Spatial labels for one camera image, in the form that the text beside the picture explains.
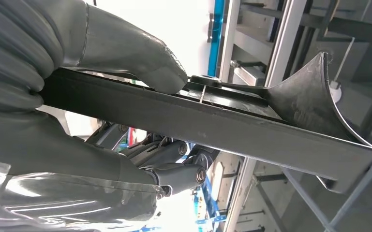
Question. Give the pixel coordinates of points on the blue metal post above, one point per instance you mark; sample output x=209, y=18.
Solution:
x=216, y=38

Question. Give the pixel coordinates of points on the blue metal cart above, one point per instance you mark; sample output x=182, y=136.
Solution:
x=209, y=205

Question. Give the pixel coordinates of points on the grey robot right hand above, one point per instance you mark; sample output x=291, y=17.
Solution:
x=44, y=150

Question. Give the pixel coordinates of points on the aluminium profile frame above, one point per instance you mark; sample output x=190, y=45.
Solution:
x=286, y=32

